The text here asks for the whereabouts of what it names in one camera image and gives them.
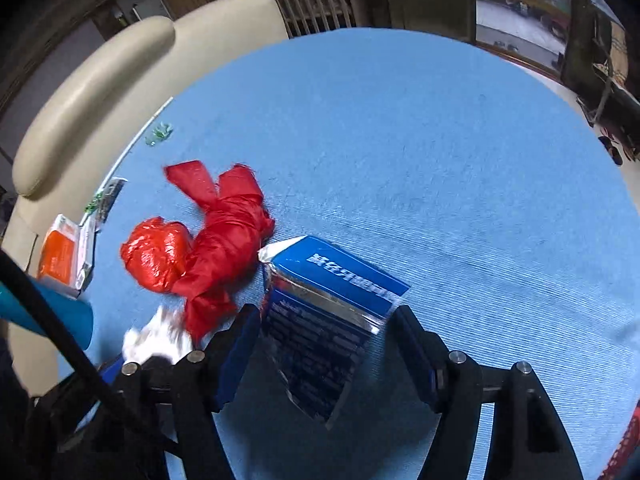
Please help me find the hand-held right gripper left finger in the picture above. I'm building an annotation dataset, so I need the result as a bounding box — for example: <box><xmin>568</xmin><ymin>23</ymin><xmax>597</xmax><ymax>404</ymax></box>
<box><xmin>112</xmin><ymin>304</ymin><xmax>262</xmax><ymax>480</ymax></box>

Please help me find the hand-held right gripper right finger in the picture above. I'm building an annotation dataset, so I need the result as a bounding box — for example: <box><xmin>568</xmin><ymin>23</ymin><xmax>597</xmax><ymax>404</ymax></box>
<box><xmin>392</xmin><ymin>305</ymin><xmax>586</xmax><ymax>480</ymax></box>

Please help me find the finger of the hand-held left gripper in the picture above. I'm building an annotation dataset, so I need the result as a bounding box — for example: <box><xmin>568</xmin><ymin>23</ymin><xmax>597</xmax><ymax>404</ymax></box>
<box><xmin>0</xmin><ymin>247</ymin><xmax>181</xmax><ymax>458</ymax></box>

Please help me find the white paper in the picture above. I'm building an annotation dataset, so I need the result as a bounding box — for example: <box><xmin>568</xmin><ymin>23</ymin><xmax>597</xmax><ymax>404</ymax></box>
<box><xmin>122</xmin><ymin>305</ymin><xmax>193</xmax><ymax>366</ymax></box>

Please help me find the blue carton box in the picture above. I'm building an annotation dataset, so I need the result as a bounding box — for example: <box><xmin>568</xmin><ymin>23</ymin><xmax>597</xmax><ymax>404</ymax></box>
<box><xmin>257</xmin><ymin>235</ymin><xmax>411</xmax><ymax>431</ymax></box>

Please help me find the red plastic bag with handles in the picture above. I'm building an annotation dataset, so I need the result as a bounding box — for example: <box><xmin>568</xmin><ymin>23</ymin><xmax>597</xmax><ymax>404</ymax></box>
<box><xmin>164</xmin><ymin>160</ymin><xmax>276</xmax><ymax>343</ymax></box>

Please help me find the red mesh basket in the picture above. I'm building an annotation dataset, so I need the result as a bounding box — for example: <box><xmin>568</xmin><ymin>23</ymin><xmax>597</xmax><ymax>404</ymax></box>
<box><xmin>597</xmin><ymin>405</ymin><xmax>640</xmax><ymax>480</ymax></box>

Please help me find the teal thermos bottle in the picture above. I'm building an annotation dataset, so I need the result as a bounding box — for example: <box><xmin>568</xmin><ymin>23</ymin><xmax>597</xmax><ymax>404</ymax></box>
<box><xmin>0</xmin><ymin>280</ymin><xmax>95</xmax><ymax>351</ymax></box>

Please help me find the orange and white box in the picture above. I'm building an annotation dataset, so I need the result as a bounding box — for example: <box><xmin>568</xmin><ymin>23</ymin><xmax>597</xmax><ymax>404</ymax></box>
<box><xmin>37</xmin><ymin>213</ymin><xmax>96</xmax><ymax>301</ymax></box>

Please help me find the silver foil wrapper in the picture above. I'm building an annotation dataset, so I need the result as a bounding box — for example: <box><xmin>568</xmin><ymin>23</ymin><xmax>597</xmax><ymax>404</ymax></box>
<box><xmin>95</xmin><ymin>176</ymin><xmax>127</xmax><ymax>223</ymax></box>

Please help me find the white straw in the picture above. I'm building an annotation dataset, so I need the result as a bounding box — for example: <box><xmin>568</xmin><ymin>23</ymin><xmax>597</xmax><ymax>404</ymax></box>
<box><xmin>82</xmin><ymin>96</ymin><xmax>174</xmax><ymax>221</ymax></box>

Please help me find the cream leather sofa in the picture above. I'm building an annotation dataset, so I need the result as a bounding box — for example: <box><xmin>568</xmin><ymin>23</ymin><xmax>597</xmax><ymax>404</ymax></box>
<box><xmin>7</xmin><ymin>0</ymin><xmax>291</xmax><ymax>401</ymax></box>

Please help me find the brown door panel with glass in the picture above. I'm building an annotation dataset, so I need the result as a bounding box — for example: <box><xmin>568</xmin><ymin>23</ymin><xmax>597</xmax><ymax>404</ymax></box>
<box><xmin>562</xmin><ymin>0</ymin><xmax>601</xmax><ymax>86</ymax></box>

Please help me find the beige striped towel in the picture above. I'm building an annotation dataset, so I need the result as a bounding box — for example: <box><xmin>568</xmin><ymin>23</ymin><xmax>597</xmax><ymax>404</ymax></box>
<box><xmin>610</xmin><ymin>20</ymin><xmax>628</xmax><ymax>86</ymax></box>

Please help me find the wooden crib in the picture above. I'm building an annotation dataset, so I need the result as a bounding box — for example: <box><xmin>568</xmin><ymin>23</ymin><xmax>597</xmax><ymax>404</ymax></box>
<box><xmin>260</xmin><ymin>0</ymin><xmax>358</xmax><ymax>38</ymax></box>

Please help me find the metal frame chair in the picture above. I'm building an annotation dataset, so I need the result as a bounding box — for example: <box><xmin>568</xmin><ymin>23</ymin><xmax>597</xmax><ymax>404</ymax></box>
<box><xmin>575</xmin><ymin>10</ymin><xmax>640</xmax><ymax>161</ymax></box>

